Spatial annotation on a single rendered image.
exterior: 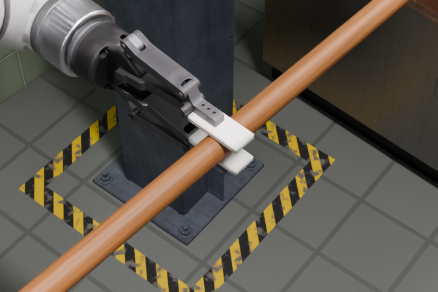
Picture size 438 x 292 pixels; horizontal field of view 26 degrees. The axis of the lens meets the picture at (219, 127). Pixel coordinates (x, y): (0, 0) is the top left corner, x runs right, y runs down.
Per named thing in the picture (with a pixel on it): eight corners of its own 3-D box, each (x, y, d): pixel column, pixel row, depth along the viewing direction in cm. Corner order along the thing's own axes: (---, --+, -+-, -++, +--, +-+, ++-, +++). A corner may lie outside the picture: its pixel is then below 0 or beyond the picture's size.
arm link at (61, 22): (92, 31, 119) (125, 55, 116) (36, 70, 114) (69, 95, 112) (84, -24, 112) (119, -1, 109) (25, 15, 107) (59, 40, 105)
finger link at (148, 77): (140, 60, 109) (137, 51, 108) (210, 98, 103) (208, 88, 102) (115, 79, 107) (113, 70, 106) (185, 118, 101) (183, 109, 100)
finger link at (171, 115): (115, 83, 107) (115, 90, 109) (186, 145, 104) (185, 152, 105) (140, 65, 109) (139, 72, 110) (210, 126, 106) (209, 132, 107)
